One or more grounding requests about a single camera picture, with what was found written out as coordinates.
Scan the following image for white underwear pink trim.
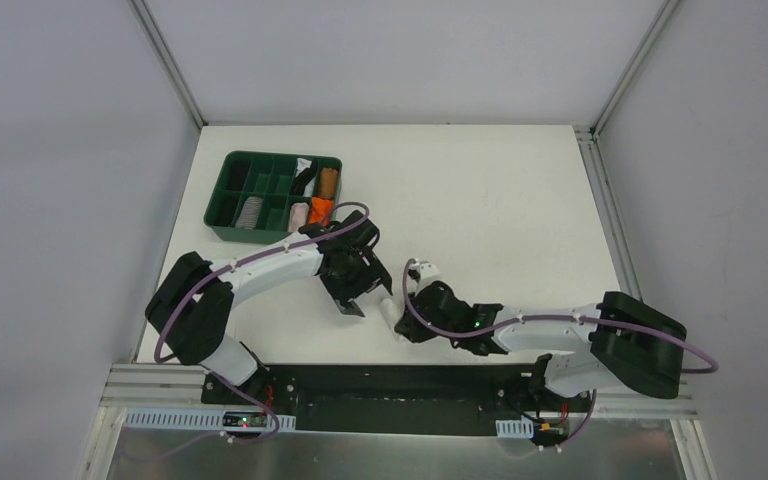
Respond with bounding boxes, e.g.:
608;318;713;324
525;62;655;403
379;296;409;344

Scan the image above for pink underwear navy trim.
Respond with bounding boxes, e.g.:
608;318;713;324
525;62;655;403
287;202;310;233

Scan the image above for green compartment tray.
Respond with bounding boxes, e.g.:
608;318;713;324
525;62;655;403
203;150;343;244

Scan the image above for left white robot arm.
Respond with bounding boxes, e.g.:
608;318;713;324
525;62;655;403
144;211;392;405

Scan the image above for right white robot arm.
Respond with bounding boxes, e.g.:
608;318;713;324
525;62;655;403
381;281;687;410

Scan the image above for orange rolled cloth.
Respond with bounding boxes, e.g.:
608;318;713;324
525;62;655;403
307;197;334;226

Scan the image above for black white rolled cloth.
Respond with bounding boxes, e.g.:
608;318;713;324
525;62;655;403
289;157;318;197

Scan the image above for grey striped rolled cloth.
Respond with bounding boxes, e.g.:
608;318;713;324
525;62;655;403
234;196;264;230

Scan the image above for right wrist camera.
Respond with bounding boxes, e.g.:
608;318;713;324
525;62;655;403
408;260;441;288

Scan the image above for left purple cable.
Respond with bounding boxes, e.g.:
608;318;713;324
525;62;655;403
118;201;381;463

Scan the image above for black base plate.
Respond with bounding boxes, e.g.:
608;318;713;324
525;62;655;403
200;362;594;437

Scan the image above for small white cable duct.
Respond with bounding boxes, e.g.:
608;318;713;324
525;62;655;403
495;417;534;440

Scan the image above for right side aluminium rail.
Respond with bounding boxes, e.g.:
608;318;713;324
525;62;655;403
572;125;667;376

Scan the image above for aluminium rail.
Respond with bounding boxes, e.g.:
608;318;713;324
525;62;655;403
572;125;667;376
100;364;699;420

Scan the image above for aluminium front rail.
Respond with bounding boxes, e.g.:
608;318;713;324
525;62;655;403
100;364;699;420

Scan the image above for white slotted cable duct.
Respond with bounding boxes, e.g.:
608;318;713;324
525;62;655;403
123;408;297;434

